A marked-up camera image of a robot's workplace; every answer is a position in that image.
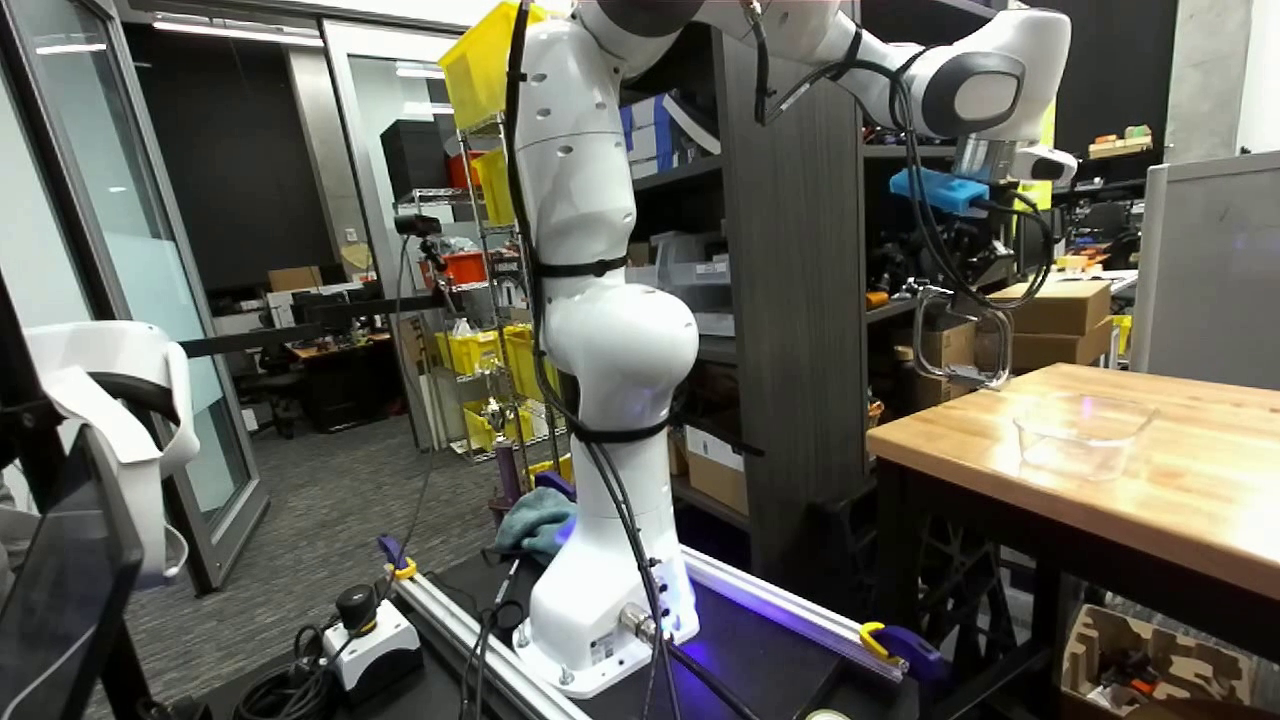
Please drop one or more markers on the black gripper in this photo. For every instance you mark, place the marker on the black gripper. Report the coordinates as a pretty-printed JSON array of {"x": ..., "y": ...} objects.
[{"x": 1004, "y": 241}]

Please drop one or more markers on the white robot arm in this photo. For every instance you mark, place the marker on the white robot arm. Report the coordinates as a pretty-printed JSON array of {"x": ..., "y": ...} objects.
[{"x": 601, "y": 334}]

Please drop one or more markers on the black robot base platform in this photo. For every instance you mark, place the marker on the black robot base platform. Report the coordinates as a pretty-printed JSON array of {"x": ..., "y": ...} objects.
[{"x": 746, "y": 653}]

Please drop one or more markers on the flat cardboard box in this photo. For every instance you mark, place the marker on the flat cardboard box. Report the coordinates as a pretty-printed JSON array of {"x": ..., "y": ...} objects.
[
  {"x": 1060, "y": 302},
  {"x": 1060, "y": 350}
]

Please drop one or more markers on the clear plastic container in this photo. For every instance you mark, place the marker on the clear plastic container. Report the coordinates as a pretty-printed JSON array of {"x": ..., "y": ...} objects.
[{"x": 1083, "y": 447}]

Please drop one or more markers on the dark grey shelf unit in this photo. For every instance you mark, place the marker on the dark grey shelf unit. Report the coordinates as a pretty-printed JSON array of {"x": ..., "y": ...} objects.
[{"x": 800, "y": 334}]

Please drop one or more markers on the grey partition panel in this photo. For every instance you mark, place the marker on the grey partition panel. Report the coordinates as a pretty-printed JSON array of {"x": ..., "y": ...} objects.
[{"x": 1215, "y": 264}]

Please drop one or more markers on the cardboard box with white label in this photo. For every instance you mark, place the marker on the cardboard box with white label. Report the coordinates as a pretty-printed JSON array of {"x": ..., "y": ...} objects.
[{"x": 713, "y": 480}]

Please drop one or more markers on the wooden table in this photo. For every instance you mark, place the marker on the wooden table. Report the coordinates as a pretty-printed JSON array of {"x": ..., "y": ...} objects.
[{"x": 1034, "y": 624}]

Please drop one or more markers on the purple clamp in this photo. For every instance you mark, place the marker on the purple clamp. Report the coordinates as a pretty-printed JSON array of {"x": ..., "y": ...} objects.
[{"x": 922, "y": 653}]

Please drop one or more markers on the open cardboard box with parts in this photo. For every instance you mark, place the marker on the open cardboard box with parts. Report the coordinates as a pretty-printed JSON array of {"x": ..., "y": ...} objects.
[{"x": 1106, "y": 640}]

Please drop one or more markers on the teal cloth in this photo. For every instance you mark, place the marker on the teal cloth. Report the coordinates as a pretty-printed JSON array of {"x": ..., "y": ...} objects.
[{"x": 534, "y": 520}]

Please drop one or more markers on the small yellow storage bin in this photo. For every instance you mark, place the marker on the small yellow storage bin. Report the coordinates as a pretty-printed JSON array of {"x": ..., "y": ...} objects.
[
  {"x": 485, "y": 425},
  {"x": 475, "y": 355}
]

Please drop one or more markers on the large yellow bin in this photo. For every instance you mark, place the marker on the large yellow bin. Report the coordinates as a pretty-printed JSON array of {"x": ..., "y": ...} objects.
[{"x": 480, "y": 73}]

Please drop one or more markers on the black box on rack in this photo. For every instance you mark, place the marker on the black box on rack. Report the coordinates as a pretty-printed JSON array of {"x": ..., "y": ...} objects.
[{"x": 416, "y": 155}]

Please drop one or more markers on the black desk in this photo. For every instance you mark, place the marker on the black desk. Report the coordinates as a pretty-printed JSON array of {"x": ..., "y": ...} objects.
[{"x": 333, "y": 311}]

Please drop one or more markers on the white emergency stop box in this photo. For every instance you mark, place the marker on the white emergency stop box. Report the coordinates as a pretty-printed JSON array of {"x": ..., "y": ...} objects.
[{"x": 380, "y": 644}]

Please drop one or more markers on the glass door with metal frame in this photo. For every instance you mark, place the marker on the glass door with metal frame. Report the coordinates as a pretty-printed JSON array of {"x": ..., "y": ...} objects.
[{"x": 134, "y": 264}]

